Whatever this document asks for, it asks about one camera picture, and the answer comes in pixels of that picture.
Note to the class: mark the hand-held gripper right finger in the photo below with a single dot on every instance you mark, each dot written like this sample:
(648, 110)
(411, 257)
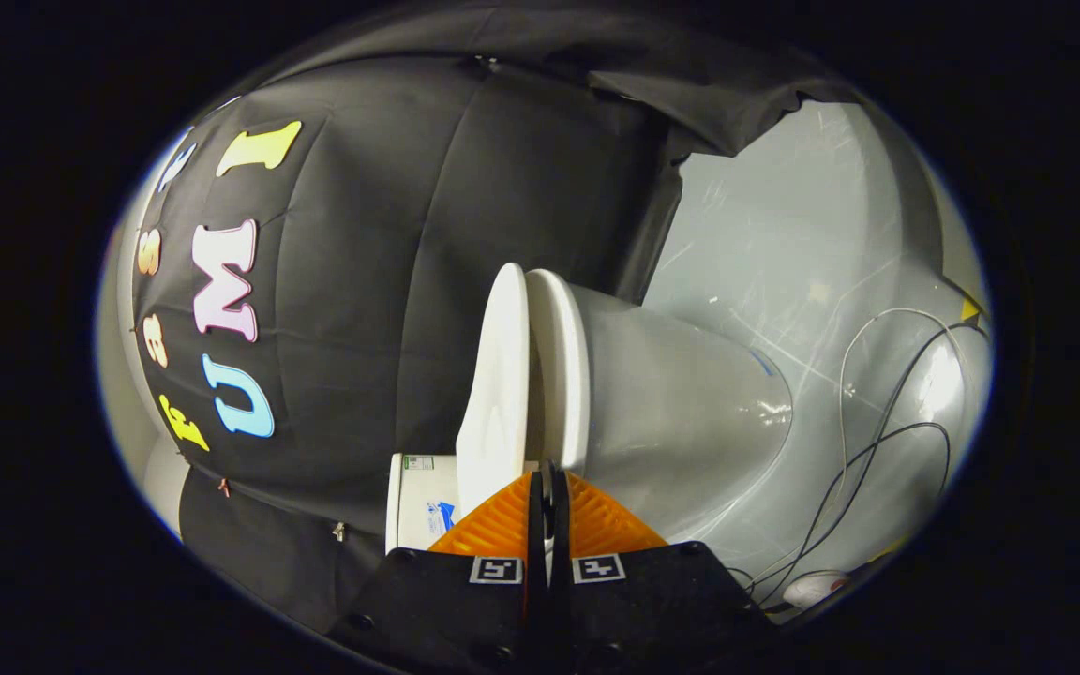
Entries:
(643, 609)

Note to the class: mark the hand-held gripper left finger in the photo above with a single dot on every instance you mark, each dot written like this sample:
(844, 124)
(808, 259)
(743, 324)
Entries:
(465, 609)

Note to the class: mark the white toilet lid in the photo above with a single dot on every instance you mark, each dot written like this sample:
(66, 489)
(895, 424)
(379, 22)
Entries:
(498, 394)

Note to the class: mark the white ceramic toilet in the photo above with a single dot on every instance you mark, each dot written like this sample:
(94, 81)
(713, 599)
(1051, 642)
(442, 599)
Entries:
(681, 403)

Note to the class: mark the white toilet seat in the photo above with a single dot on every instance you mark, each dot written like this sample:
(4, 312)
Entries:
(563, 375)

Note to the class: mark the white round device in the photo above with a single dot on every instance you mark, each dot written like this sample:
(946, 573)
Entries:
(814, 589)

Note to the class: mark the black backdrop cloth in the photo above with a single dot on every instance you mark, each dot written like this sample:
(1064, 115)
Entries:
(362, 281)

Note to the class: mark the yellow tape piece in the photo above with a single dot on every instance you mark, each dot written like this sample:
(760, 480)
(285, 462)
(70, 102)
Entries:
(970, 309)

